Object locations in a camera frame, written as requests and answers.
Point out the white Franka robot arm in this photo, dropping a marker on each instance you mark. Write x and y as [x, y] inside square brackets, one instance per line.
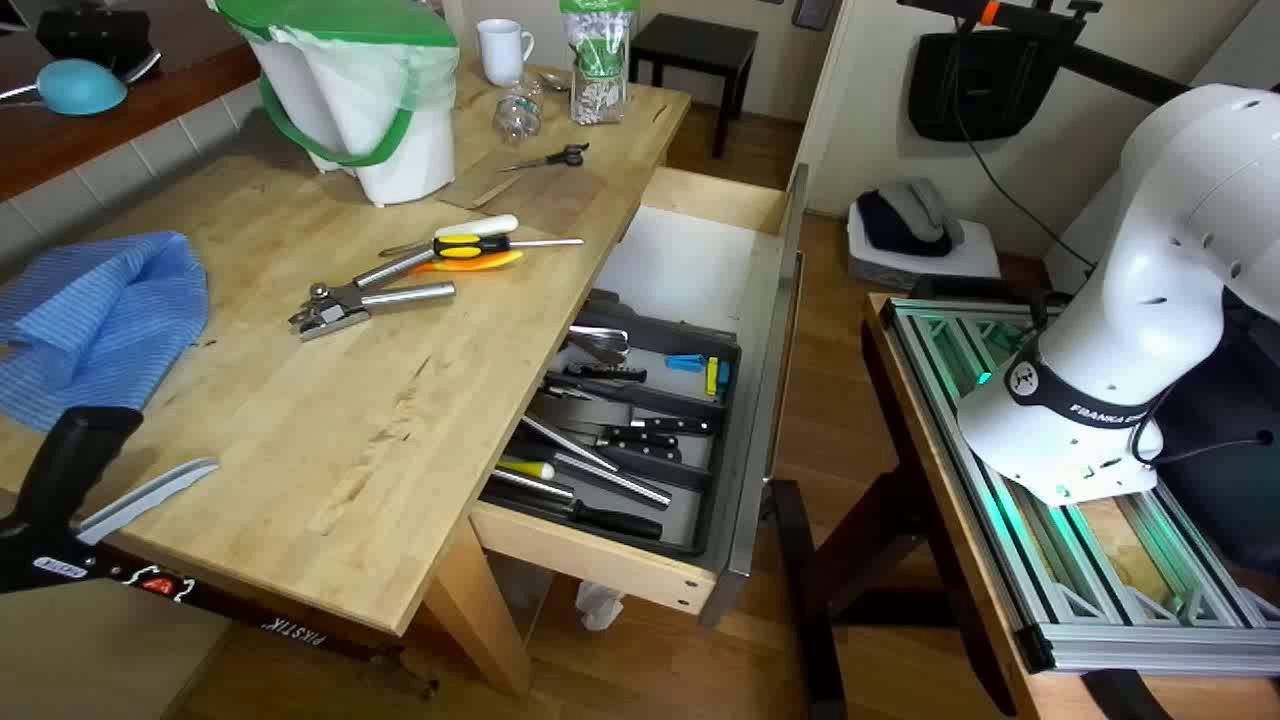
[1173, 243]

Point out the white drawer liner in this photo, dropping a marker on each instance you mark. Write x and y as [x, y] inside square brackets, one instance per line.
[673, 267]

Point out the wooden drawer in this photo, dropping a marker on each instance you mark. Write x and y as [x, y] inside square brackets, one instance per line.
[766, 385]

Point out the blue small utensil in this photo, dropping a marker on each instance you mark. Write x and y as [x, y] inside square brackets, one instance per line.
[685, 363]

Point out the silver metal utensil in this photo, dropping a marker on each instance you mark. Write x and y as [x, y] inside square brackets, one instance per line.
[598, 337]

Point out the yellow small utensil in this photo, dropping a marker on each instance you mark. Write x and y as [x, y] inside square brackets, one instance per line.
[708, 377]

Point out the yellow tipped metal utensil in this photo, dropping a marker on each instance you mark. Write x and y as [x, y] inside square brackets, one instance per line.
[586, 479]

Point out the dark grey cutlery tray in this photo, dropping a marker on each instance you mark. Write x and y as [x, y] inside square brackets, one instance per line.
[694, 512]

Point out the small white plastic item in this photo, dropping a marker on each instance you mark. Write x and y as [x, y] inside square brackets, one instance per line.
[600, 608]

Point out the small glass jar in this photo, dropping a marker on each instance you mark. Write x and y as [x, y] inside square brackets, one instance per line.
[519, 113]

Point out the metal can opener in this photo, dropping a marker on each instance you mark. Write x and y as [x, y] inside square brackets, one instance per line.
[354, 306]

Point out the grey black device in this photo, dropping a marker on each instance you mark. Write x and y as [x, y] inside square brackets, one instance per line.
[906, 219]

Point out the green white plastic package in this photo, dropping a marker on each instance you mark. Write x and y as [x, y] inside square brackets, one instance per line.
[598, 60]

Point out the black side table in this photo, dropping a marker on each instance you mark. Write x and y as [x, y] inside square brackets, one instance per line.
[694, 47]

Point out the white mug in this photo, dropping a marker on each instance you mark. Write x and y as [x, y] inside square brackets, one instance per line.
[502, 48]

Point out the white flat box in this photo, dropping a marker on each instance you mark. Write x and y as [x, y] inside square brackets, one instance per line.
[981, 253]

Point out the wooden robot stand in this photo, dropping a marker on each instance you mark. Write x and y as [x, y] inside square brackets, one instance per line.
[952, 532]

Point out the white green shopping bag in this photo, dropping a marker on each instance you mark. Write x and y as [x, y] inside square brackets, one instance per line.
[375, 92]

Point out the black hanging bag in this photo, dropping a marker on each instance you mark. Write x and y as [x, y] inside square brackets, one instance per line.
[981, 83]

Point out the grey metal strip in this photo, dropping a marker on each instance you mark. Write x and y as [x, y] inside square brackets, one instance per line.
[143, 498]

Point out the blue cloth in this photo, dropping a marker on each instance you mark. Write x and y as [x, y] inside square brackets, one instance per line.
[103, 322]

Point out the dark teal bulky object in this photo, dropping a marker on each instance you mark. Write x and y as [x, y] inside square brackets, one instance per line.
[1232, 454]

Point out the brown counter ledge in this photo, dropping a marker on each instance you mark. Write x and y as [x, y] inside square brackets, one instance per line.
[82, 144]

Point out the teal rounded object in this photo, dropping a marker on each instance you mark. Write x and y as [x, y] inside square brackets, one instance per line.
[82, 89]

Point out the black device on counter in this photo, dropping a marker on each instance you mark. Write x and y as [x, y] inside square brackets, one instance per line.
[103, 38]

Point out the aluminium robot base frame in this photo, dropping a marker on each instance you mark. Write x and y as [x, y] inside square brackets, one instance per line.
[1064, 585]

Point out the black clamp camera mount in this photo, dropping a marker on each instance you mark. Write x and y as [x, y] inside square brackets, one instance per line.
[67, 495]

